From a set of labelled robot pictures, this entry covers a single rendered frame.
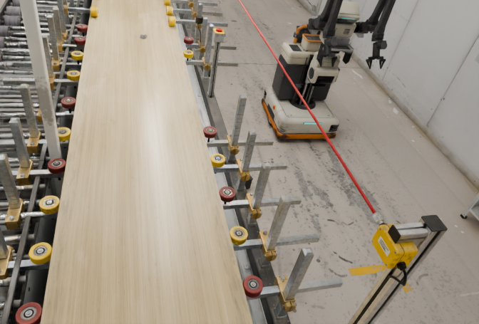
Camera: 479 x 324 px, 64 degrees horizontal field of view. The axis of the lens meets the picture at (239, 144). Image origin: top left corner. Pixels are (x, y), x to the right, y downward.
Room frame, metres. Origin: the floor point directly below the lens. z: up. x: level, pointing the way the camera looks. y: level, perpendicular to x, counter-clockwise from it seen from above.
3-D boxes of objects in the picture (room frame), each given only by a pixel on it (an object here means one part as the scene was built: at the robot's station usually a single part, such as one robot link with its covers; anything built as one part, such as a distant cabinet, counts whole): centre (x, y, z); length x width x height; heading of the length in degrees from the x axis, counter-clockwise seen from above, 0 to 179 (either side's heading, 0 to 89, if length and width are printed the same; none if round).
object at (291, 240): (1.17, -0.26, 0.81); 0.43 x 0.03 x 0.04; 111
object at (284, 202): (1.11, -0.23, 0.93); 0.04 x 0.04 x 0.48; 21
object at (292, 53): (3.51, -0.51, 0.59); 0.55 x 0.34 x 0.83; 110
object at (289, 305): (0.90, -0.31, 0.83); 0.14 x 0.06 x 0.05; 21
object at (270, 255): (1.13, -0.22, 0.81); 0.14 x 0.06 x 0.05; 21
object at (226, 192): (1.33, 0.01, 0.85); 0.08 x 0.08 x 0.11
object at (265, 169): (1.34, -0.14, 0.88); 0.04 x 0.04 x 0.48; 21
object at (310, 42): (3.53, -0.50, 0.87); 0.23 x 0.15 x 0.11; 110
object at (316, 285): (0.93, -0.35, 0.83); 0.43 x 0.03 x 0.04; 111
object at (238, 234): (1.10, -0.08, 0.85); 0.08 x 0.08 x 0.11
